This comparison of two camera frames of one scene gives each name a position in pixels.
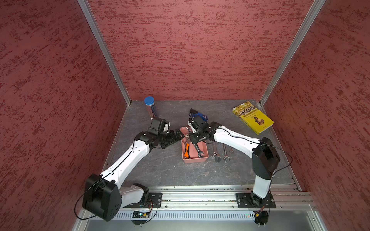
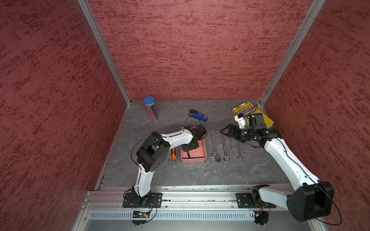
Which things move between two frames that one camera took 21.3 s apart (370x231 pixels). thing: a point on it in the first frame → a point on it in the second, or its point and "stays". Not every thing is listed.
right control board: (261, 217) stays
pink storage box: (193, 154) stays
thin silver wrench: (226, 155) stays
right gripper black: (194, 139) → (230, 134)
